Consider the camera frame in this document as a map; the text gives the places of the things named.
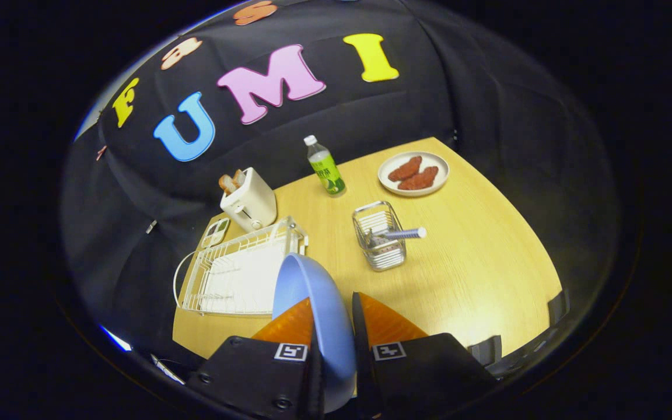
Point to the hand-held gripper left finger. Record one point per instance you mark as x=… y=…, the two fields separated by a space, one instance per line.
x=254 y=379

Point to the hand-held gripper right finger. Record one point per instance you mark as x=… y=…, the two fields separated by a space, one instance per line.
x=362 y=350

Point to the white plate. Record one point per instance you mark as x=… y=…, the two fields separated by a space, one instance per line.
x=444 y=166

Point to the white divided sauce tray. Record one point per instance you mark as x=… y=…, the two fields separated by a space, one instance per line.
x=215 y=233

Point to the white toaster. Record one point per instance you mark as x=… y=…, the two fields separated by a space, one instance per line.
x=251 y=201

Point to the brown meat piece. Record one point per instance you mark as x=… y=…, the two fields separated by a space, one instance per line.
x=419 y=179
x=405 y=168

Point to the green label drink bottle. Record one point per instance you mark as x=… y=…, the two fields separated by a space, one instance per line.
x=327 y=172

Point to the white clip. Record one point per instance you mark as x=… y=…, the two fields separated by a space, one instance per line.
x=150 y=226

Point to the toast slice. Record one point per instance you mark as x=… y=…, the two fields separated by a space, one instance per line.
x=238 y=177
x=228 y=184

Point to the black backdrop cloth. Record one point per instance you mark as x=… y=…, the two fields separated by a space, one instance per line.
x=429 y=105

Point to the pink clip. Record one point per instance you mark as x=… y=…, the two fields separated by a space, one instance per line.
x=101 y=153

